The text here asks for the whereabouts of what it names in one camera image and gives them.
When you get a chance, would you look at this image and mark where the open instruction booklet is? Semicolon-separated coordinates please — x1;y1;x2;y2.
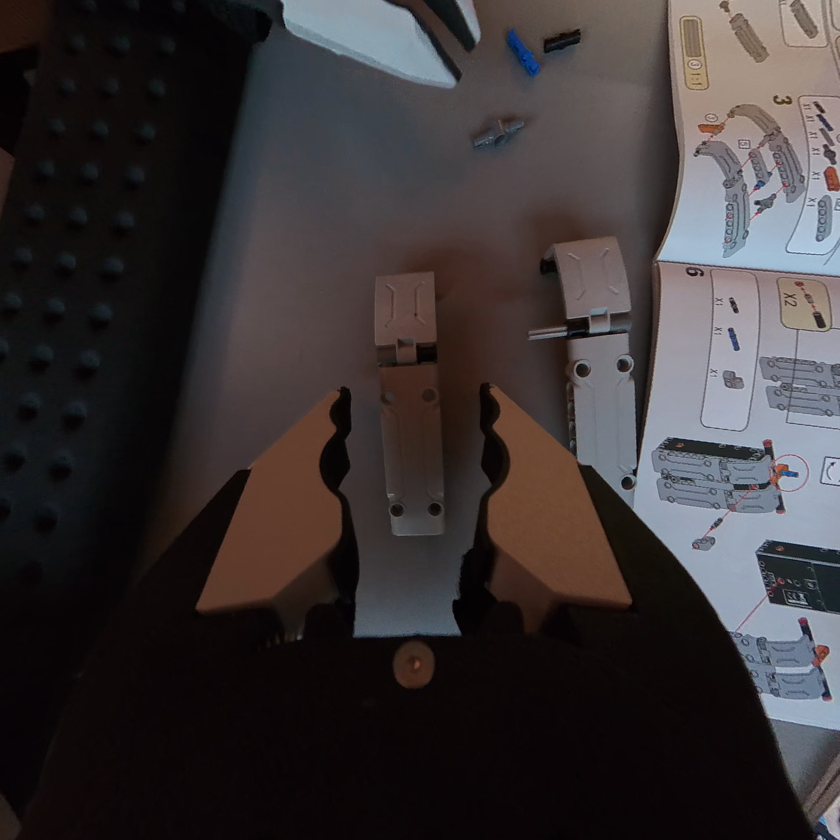
633;0;840;729

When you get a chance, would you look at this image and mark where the grey desk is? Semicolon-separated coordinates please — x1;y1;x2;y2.
131;0;840;788

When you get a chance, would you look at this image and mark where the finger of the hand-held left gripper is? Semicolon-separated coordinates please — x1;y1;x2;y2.
281;0;462;89
420;0;483;55

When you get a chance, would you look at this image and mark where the colour cover booklet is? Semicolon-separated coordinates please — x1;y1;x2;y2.
807;755;840;840

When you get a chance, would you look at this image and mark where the blue pin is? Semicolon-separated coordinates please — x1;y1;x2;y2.
505;28;542;76

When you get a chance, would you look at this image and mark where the grey hinged panel with axle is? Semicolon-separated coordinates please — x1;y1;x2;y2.
528;236;639;509

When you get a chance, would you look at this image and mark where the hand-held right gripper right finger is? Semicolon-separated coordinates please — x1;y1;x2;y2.
451;382;635;636

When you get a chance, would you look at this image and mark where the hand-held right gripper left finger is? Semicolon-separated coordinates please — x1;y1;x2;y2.
194;386;362;636

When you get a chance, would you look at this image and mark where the grey axle connector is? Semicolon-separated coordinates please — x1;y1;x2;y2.
472;117;526;151

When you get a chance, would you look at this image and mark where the black perforated pad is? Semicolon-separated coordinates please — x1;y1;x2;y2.
0;0;273;788

